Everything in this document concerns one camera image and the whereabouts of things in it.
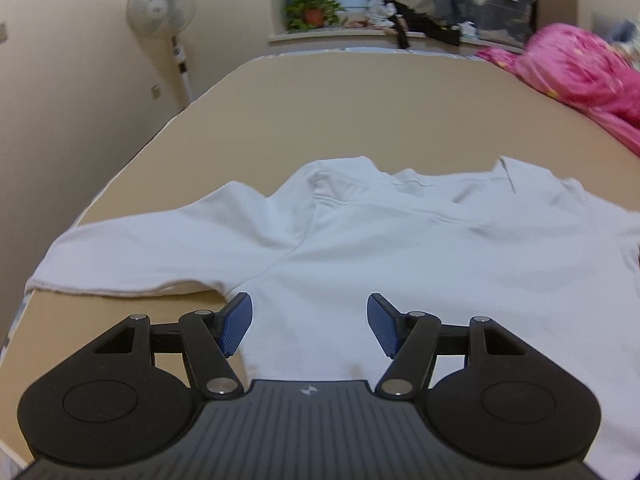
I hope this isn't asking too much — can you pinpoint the clear plastic storage box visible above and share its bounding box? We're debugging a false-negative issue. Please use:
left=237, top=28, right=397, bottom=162
left=451, top=0, right=536, bottom=47

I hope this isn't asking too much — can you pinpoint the potted green plant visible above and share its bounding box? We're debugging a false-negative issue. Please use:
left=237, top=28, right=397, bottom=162
left=284, top=0, right=346, bottom=32

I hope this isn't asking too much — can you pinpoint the white standing fan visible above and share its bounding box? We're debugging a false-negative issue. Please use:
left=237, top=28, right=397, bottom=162
left=126, top=0, right=196, bottom=104

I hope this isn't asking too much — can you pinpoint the pink floral quilt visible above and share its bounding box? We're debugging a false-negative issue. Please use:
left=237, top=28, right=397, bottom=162
left=477, top=23, right=639, bottom=154

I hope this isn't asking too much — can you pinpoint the white long sleeve shirt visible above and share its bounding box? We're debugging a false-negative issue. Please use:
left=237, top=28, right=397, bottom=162
left=26, top=157, right=639, bottom=479

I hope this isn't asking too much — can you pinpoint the beige bed sheet mattress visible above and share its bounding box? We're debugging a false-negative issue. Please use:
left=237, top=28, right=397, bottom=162
left=1, top=52, right=639, bottom=464

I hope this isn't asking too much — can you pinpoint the pile of dark clothes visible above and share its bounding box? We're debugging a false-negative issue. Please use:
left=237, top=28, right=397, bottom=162
left=367, top=0, right=461, bottom=50

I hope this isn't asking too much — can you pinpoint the white window sill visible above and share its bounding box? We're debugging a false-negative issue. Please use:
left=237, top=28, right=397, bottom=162
left=267, top=27, right=524, bottom=53

